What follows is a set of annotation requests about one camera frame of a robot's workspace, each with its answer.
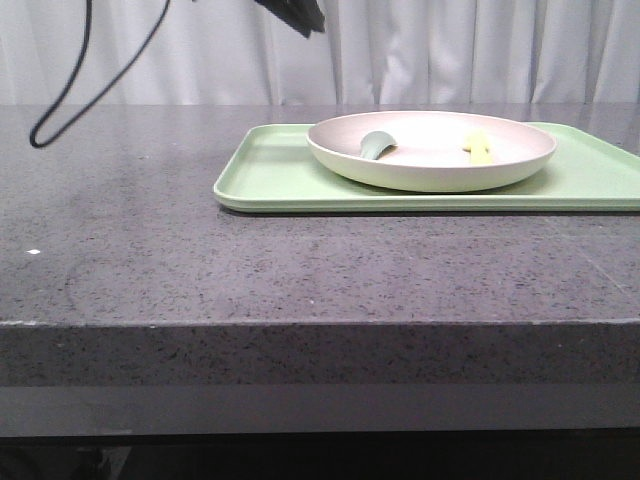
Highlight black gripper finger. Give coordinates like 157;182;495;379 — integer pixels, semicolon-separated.
256;0;325;38

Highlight beige round plate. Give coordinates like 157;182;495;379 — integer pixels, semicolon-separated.
307;111;557;193

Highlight yellow plastic fork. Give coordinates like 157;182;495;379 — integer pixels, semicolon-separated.
463;130;493;165

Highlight white curtain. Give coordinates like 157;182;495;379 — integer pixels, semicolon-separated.
1;1;639;105

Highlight light green tray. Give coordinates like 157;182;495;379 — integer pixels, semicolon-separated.
213;122;639;214

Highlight black cable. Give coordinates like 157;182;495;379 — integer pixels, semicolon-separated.
29;0;172;149

